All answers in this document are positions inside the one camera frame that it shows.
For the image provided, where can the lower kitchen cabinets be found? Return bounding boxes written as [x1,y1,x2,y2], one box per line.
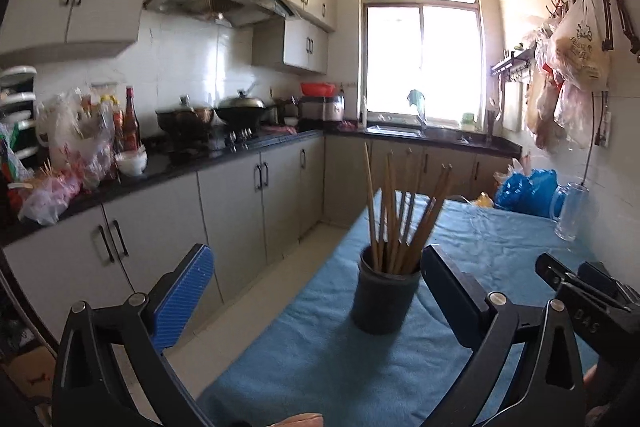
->
[1,131,521,346]

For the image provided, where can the clear glass mug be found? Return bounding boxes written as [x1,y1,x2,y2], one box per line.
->
[549,182,589,242]

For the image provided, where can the blue plastic bag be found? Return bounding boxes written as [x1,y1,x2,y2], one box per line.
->
[495,169,558,218]

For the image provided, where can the yellow bag on table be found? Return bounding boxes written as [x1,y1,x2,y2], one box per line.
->
[472,192,494,208]

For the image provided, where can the black chopstick holder cup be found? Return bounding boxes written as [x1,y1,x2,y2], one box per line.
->
[350,245,421,335]

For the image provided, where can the wooden chopstick lower pair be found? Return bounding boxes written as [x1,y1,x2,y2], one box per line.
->
[394,150,424,275]

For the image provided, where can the wooden chopstick pair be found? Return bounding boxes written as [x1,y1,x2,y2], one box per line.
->
[394,150,424,275]
[381,152,396,273]

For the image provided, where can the wooden chopstick upper pair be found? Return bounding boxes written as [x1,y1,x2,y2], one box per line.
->
[381,152,396,273]

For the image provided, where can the white bowl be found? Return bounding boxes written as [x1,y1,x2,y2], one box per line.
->
[115,147,148,176]

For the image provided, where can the black countertop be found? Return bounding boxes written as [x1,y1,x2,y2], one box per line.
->
[0,123,524,249]

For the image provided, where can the hanging plastic bags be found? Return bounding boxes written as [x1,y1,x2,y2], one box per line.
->
[524,0,611,155]

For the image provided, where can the red sauce bottle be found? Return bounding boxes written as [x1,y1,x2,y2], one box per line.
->
[122,87,140,152]

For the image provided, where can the plastic bags on counter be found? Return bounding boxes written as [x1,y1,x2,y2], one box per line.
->
[17,89,119,225]

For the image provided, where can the dark cooking pot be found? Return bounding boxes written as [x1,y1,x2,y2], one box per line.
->
[155,95,214,139]

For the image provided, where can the black wok with lid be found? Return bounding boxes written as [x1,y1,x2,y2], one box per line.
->
[215,90,273,129]

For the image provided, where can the window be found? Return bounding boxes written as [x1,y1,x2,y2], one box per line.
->
[361,0,485,127]

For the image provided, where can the red basin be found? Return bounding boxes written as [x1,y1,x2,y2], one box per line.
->
[300,82,337,98]

